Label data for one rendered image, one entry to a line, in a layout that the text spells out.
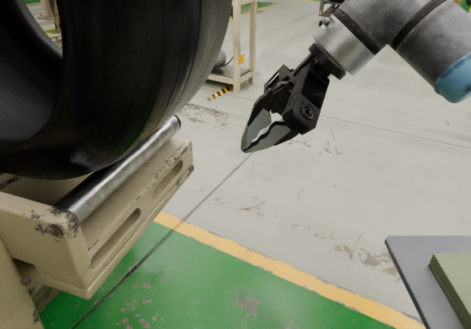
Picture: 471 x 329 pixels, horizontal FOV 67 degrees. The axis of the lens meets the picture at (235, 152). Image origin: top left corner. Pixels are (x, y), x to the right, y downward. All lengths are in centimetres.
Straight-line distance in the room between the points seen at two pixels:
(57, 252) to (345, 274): 134
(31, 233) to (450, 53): 57
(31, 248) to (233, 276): 115
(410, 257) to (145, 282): 107
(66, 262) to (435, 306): 69
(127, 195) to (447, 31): 52
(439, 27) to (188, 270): 136
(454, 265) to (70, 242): 75
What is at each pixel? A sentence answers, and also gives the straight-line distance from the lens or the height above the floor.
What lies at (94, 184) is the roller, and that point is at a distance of 58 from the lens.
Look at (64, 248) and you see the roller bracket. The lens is 50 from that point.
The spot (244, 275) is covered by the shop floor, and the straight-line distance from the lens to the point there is 161.
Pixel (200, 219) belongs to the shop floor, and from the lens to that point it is 186.
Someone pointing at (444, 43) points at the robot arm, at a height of 112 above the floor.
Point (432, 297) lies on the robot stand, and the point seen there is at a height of 60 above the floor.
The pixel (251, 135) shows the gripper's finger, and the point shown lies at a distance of 60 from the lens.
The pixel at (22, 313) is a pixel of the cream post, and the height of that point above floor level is 76.
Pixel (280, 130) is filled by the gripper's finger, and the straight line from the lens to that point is 60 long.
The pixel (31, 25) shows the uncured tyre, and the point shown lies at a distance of 91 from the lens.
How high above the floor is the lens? 124
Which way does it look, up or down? 31 degrees down
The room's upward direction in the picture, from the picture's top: straight up
